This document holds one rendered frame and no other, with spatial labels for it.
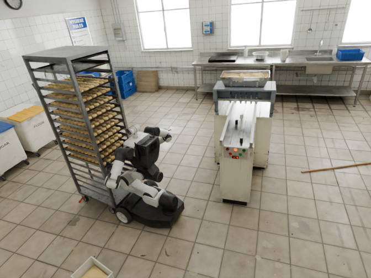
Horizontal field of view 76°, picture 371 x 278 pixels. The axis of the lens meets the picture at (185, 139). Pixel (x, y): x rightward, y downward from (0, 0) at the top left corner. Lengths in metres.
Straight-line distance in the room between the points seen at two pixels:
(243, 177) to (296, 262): 0.90
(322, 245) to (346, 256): 0.20
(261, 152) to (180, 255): 1.63
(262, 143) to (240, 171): 0.73
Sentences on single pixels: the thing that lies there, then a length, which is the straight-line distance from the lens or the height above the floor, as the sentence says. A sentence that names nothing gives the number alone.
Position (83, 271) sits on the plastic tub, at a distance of 2.64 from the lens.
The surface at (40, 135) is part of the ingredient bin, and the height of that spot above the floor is 0.34.
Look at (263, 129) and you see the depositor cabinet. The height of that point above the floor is 0.67.
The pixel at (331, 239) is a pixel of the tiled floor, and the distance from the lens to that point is 2.90.
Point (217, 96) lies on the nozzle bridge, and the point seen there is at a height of 1.08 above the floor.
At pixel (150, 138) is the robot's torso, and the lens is 2.30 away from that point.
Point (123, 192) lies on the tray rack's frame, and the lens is 3.11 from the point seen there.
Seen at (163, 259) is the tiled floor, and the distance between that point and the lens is 2.58.
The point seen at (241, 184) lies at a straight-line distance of 2.73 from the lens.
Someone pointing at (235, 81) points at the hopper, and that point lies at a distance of 2.94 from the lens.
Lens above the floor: 2.14
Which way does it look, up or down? 30 degrees down
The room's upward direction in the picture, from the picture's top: 5 degrees counter-clockwise
